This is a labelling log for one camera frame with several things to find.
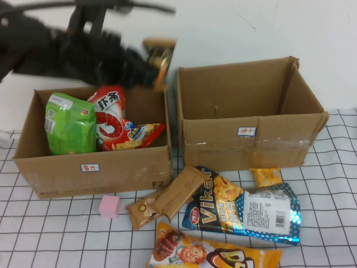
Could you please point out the cardboard box with F2 print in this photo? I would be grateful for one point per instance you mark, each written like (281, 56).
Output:
(55, 181)

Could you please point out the green potato chips bag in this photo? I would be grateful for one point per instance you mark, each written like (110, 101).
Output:
(69, 128)

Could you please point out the white black checked tablecloth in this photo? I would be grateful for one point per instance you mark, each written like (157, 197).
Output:
(320, 209)

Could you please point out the red crinkle fries snack bag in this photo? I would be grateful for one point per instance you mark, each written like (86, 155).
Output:
(142, 136)

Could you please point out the small yellow snack packet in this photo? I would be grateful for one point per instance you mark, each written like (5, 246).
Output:
(265, 177)

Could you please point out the taped cardboard box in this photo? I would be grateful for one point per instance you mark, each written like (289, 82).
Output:
(223, 156)

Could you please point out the plain brown wafer pack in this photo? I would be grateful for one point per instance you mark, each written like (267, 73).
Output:
(178, 192)

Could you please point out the yellow cartoon chef chips bag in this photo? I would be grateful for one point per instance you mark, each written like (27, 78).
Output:
(200, 251)

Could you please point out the brown wafer pack gold emblem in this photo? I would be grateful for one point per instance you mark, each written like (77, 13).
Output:
(139, 216)

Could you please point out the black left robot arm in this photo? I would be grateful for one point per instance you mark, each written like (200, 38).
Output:
(42, 50)

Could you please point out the red shrimp stick snack bag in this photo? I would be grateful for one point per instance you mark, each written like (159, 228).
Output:
(111, 123)

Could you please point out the blue Vikar chips bag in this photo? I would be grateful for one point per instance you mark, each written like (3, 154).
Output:
(223, 212)

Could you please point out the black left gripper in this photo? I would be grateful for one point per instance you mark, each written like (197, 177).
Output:
(136, 69)

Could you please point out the white label sticker red writing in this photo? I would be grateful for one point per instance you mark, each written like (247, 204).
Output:
(90, 167)
(246, 131)

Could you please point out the pink foam cube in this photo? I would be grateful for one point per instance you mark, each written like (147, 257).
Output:
(110, 207)

